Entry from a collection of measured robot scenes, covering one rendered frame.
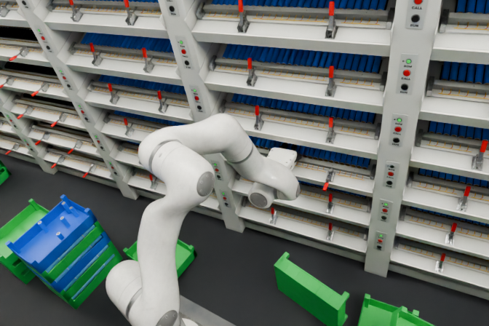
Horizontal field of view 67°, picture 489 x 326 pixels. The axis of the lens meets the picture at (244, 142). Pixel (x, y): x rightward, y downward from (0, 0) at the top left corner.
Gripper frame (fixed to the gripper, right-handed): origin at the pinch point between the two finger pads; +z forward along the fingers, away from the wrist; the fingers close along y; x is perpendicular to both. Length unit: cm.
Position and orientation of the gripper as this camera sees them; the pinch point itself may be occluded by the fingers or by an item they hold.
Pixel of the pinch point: (289, 146)
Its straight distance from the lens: 145.7
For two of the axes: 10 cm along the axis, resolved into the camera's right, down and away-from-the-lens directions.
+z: 4.1, -5.4, 7.4
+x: 1.0, 8.3, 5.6
